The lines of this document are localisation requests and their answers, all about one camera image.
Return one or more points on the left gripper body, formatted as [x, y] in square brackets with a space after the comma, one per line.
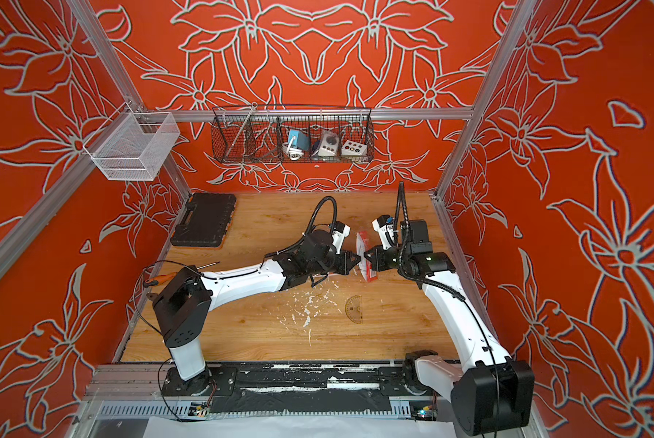
[340, 264]

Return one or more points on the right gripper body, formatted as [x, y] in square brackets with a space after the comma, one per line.
[386, 260]

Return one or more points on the clear protractor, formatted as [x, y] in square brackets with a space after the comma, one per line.
[353, 309]

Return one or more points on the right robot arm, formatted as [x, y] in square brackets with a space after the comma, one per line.
[488, 390]

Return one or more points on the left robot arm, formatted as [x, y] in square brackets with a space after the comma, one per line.
[182, 306]

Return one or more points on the white dotted cube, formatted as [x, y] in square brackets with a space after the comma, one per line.
[353, 150]

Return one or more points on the white grey device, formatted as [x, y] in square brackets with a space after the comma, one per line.
[327, 147]

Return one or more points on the blue white box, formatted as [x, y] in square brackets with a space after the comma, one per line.
[298, 140]

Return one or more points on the black tool case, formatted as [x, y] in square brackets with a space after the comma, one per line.
[205, 220]

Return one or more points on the white mesh basket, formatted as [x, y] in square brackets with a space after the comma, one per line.
[131, 149]

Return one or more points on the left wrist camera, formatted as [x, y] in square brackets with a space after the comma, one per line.
[339, 234]

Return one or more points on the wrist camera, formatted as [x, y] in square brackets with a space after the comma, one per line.
[339, 234]
[385, 226]

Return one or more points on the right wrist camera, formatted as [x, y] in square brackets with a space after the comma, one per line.
[385, 226]

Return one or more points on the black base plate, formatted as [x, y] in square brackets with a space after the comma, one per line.
[283, 388]

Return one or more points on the black wire basket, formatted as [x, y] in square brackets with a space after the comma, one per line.
[258, 134]

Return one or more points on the orange handled screwdriver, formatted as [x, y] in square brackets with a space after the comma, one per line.
[163, 278]

